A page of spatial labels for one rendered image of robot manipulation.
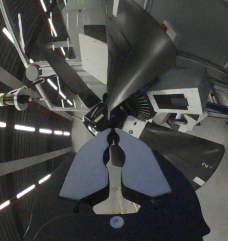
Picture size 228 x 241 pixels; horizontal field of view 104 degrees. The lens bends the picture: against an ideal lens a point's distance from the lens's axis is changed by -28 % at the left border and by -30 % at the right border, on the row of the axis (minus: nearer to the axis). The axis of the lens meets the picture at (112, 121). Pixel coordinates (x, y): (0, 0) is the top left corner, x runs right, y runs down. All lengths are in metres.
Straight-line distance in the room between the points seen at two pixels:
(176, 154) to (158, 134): 0.07
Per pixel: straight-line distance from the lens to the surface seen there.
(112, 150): 0.54
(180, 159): 0.34
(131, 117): 0.38
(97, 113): 0.36
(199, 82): 0.31
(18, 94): 0.41
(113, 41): 0.19
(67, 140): 12.96
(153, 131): 0.34
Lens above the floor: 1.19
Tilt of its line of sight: 3 degrees down
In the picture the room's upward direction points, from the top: 87 degrees counter-clockwise
